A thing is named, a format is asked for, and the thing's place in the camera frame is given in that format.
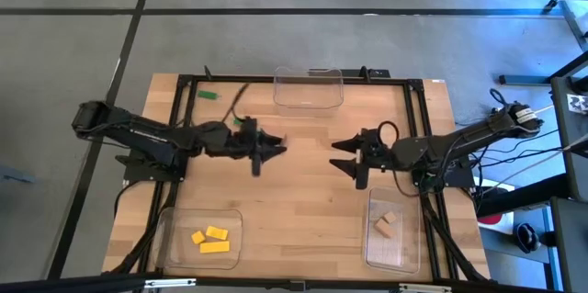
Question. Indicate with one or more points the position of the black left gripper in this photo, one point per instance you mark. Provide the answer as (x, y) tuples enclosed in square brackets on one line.
[(250, 143)]

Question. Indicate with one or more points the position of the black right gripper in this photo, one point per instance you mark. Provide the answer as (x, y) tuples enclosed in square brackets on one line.
[(374, 150)]

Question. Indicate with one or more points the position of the green block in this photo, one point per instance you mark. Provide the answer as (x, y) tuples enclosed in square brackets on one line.
[(207, 95), (237, 121)]

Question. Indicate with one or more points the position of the medium yellow block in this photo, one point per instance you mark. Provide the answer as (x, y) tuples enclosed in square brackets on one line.
[(217, 233)]

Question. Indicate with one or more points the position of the long yellow block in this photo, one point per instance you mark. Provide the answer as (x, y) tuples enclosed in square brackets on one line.
[(214, 247)]

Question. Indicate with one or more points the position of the small yellow block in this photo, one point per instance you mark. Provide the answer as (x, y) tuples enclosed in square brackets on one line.
[(198, 237)]

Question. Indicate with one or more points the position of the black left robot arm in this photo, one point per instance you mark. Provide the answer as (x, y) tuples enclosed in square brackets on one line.
[(138, 130)]

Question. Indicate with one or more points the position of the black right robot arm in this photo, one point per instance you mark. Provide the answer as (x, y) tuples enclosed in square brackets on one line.
[(459, 139)]

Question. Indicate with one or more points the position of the clear plastic bin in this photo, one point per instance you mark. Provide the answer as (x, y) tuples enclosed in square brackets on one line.
[(308, 95), (184, 219), (395, 256)]

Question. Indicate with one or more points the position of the black rig beam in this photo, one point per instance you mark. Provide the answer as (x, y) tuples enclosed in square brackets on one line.
[(294, 285)]

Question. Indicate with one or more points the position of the red round object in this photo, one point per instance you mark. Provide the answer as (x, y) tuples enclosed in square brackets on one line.
[(490, 219)]

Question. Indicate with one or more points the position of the blue desk foot bar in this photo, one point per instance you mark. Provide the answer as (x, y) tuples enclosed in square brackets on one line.
[(523, 80)]

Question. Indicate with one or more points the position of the small black floor object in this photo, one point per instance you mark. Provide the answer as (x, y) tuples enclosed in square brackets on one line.
[(527, 238)]

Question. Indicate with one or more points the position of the black white fiducial tag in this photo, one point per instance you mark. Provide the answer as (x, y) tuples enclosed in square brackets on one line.
[(578, 104)]

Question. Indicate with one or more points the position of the black side table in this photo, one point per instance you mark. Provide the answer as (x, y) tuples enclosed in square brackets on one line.
[(572, 238)]

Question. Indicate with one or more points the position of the grey floor object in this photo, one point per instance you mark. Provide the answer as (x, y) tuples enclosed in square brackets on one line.
[(14, 176)]

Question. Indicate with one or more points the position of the black metal table frame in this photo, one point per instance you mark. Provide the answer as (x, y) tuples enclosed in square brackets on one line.
[(220, 78)]

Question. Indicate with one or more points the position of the silver bracket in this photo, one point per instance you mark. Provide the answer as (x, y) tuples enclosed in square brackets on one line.
[(425, 288), (170, 283)]

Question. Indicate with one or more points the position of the grey desk leg frame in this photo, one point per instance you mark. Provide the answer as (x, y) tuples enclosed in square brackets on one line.
[(568, 13)]

